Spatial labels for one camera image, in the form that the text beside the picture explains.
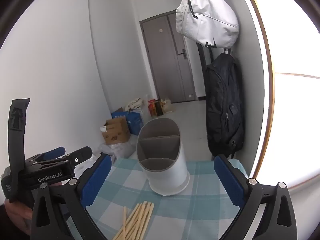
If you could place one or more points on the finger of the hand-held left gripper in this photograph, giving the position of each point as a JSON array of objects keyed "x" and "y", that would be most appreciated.
[
  {"x": 56, "y": 152},
  {"x": 80, "y": 155}
]

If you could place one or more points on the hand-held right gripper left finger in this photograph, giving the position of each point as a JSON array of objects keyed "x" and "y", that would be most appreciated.
[{"x": 96, "y": 180}]

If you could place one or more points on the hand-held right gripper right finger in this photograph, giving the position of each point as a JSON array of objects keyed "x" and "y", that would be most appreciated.
[{"x": 230, "y": 180}]

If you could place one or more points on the bunch of bamboo chopsticks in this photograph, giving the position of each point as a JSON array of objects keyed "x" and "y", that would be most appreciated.
[{"x": 136, "y": 220}]

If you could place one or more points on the white utensil holder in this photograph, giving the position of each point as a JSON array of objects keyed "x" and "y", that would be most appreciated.
[{"x": 167, "y": 177}]

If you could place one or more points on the white shoulder bag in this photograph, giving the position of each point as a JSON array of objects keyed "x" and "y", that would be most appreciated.
[{"x": 207, "y": 17}]

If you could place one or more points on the person's left hand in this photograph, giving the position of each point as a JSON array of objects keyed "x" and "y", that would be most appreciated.
[{"x": 17, "y": 213}]

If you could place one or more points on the grey plastic parcel bag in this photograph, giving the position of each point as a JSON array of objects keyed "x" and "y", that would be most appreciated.
[{"x": 125, "y": 150}]

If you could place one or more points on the brown cardboard box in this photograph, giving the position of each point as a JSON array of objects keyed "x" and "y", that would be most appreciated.
[{"x": 116, "y": 132}]

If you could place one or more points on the teal checked tablecloth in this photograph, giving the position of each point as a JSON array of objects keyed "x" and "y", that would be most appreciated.
[{"x": 190, "y": 212}]

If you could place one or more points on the blue cardboard box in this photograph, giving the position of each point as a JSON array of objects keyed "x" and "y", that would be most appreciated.
[{"x": 135, "y": 123}]

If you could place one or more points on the cream cloth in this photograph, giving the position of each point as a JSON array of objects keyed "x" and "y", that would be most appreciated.
[{"x": 133, "y": 103}]

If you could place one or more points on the black backpack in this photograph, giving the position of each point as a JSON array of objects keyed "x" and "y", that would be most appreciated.
[{"x": 222, "y": 100}]

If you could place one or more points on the red snack bag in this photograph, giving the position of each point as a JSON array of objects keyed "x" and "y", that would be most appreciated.
[{"x": 151, "y": 107}]

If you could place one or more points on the dark paper bag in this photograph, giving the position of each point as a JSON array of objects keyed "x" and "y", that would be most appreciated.
[{"x": 158, "y": 108}]

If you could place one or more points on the clear plastic bag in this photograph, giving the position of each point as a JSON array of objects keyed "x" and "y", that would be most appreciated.
[{"x": 168, "y": 106}]

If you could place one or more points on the grey door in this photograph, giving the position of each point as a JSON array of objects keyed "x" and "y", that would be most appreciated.
[{"x": 167, "y": 62}]

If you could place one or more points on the bright window with wooden frame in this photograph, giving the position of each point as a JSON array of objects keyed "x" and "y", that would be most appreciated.
[{"x": 295, "y": 42}]

